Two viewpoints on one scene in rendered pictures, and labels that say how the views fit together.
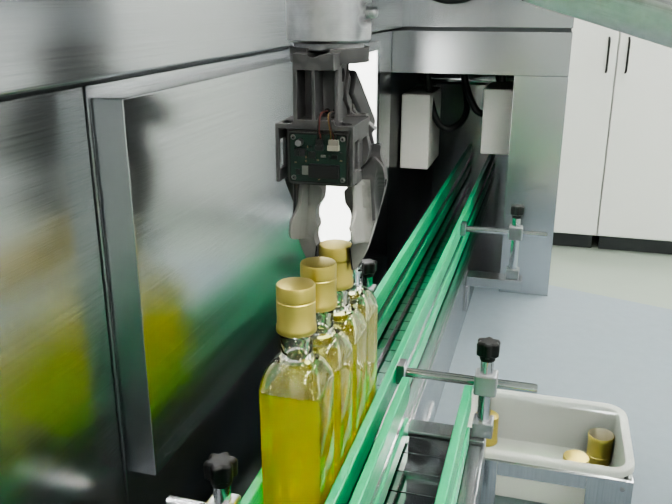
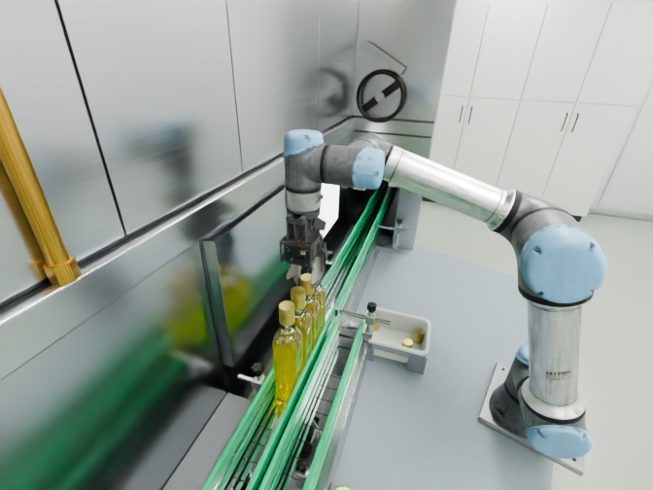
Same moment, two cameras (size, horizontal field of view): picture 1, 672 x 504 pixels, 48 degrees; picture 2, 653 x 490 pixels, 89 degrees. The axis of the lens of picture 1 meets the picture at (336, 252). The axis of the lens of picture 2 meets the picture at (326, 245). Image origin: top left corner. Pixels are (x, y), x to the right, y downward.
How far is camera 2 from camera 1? 0.25 m
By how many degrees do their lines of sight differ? 11
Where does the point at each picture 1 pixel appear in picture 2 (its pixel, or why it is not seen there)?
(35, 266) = (181, 312)
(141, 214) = (223, 280)
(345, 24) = (308, 205)
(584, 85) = (448, 128)
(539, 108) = not seen: hidden behind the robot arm
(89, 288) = (204, 308)
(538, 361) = (402, 286)
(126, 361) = (221, 330)
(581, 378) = (419, 296)
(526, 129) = not seen: hidden behind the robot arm
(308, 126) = (292, 244)
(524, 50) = (409, 145)
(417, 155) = not seen: hidden behind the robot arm
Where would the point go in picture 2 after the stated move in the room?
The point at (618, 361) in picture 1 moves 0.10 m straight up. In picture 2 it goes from (436, 287) to (440, 268)
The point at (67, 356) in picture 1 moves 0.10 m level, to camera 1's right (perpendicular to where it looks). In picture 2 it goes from (195, 336) to (245, 339)
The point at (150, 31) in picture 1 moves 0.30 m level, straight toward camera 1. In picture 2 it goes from (226, 206) to (212, 299)
